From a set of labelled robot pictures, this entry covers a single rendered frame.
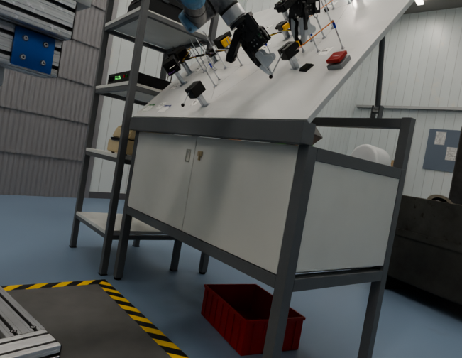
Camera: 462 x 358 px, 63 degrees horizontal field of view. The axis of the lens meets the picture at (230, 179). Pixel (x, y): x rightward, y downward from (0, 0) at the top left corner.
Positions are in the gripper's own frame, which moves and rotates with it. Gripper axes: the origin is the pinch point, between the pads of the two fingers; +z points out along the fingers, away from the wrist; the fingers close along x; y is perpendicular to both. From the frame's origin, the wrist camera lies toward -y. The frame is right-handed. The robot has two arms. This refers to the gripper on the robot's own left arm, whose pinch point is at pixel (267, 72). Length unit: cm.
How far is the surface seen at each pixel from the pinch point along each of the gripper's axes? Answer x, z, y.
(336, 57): -4.3, 8.9, 22.9
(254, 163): -22.7, 20.5, -13.8
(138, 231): 15, 29, -123
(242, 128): -18.3, 9.1, -11.8
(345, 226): -22, 55, -1
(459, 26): 913, 211, 100
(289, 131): -28.5, 16.1, 5.5
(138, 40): 50, -52, -65
